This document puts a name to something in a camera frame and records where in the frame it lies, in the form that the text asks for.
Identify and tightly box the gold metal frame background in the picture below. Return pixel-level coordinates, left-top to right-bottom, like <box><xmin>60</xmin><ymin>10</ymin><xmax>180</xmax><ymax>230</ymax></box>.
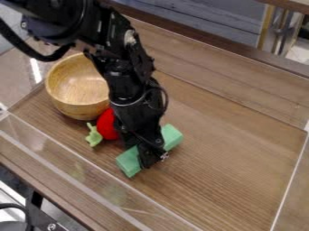
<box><xmin>257</xmin><ymin>5</ymin><xmax>306</xmax><ymax>57</ymax></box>

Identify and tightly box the clear acrylic front barrier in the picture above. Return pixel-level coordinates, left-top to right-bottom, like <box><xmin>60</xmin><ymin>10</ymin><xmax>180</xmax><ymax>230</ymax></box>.
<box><xmin>0</xmin><ymin>111</ymin><xmax>201</xmax><ymax>231</ymax></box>

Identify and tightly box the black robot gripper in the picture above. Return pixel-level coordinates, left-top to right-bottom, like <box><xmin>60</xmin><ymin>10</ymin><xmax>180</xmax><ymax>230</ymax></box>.
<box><xmin>88</xmin><ymin>51</ymin><xmax>168</xmax><ymax>169</ymax></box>

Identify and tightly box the black table leg bracket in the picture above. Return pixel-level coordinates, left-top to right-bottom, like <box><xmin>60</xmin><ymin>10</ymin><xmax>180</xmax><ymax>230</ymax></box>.
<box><xmin>0</xmin><ymin>186</ymin><xmax>72</xmax><ymax>231</ymax></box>

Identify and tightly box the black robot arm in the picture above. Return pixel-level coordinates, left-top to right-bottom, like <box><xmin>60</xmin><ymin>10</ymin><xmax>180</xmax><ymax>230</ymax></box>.
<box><xmin>0</xmin><ymin>0</ymin><xmax>169</xmax><ymax>168</ymax></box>

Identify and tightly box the red felt strawberry toy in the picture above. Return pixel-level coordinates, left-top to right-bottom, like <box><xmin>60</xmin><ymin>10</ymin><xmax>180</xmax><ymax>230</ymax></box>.
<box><xmin>86</xmin><ymin>107</ymin><xmax>120</xmax><ymax>147</ymax></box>

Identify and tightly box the brown wooden bowl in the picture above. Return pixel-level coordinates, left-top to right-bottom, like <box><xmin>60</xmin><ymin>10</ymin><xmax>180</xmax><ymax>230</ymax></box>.
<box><xmin>45</xmin><ymin>53</ymin><xmax>109</xmax><ymax>121</ymax></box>

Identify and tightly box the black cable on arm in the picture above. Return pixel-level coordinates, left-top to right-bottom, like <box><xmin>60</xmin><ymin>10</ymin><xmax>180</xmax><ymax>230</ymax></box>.
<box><xmin>0</xmin><ymin>17</ymin><xmax>78</xmax><ymax>63</ymax></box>

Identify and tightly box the green rectangular stick block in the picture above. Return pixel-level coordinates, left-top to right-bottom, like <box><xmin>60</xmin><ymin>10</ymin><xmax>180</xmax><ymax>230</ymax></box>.
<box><xmin>117</xmin><ymin>124</ymin><xmax>184</xmax><ymax>178</ymax></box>

